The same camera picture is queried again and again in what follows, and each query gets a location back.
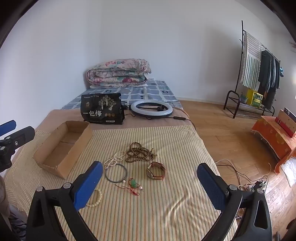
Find wooden bead necklace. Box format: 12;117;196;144
125;142;158;163

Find yellow box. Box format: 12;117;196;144
245;89;264;107

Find plaid blue bed sheet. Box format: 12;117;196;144
60;80;183;110

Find black snack bag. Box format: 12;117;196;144
80;93;126;125

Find black ring light cable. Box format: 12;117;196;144
120;102;197;130

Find floor cables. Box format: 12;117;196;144
215;159;275;189

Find white power strip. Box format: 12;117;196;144
238;182;265;193

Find cream bead bracelet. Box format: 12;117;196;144
86;188;102;208

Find brown cardboard box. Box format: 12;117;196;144
33;120;93;180

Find green striped towel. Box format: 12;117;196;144
240;31;262;90

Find red flat box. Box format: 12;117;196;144
275;117;295;138

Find green pendant red cord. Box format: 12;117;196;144
114;178;140;197

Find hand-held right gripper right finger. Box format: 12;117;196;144
196;163;273;241

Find red strap wristwatch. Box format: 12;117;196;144
146;161;166;180

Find striped yellow blanket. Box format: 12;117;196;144
3;126;238;241

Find dark hanging clothes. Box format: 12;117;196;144
257;50;281;110

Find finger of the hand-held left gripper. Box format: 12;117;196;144
0;126;36;152
0;120;16;137

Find white pearl bracelet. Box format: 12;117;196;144
104;151;126;170

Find folded floral quilt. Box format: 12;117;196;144
87;59;152;88

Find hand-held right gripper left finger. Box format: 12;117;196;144
27;161;103;241

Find grey bangle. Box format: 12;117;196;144
105;163;127;183

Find light wooden board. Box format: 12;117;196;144
276;109;296;137

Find black metal clothes rack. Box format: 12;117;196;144
223;20;281;119

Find white ring light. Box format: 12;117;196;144
131;100;173;117

